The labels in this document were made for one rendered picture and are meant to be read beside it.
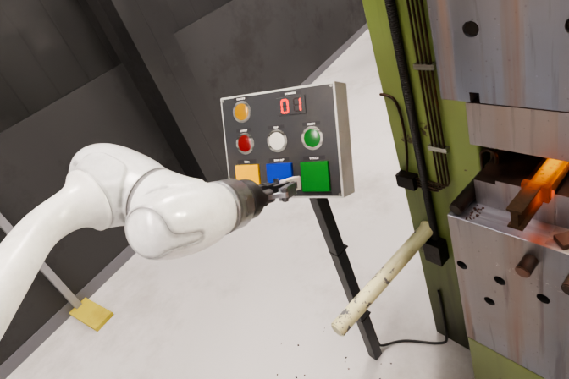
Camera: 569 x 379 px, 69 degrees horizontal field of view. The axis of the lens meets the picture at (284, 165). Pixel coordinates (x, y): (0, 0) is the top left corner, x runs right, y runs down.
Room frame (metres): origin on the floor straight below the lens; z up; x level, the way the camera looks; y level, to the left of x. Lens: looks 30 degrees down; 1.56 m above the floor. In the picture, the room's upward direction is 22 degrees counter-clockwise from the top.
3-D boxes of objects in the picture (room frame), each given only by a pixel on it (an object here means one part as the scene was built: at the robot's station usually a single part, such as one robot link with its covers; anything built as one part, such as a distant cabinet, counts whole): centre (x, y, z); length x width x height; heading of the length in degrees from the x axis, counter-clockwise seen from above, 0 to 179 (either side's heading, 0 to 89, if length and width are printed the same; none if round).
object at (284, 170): (0.91, 0.02, 1.01); 0.07 x 0.05 x 0.07; 55
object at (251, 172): (0.96, 0.10, 1.01); 0.07 x 0.05 x 0.07; 55
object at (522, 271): (0.50, -0.36, 0.87); 0.04 x 0.03 x 0.03; 120
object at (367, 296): (0.82, -0.16, 0.62); 0.44 x 0.05 x 0.05; 120
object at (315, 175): (0.85, -0.06, 1.01); 0.07 x 0.05 x 0.07; 55
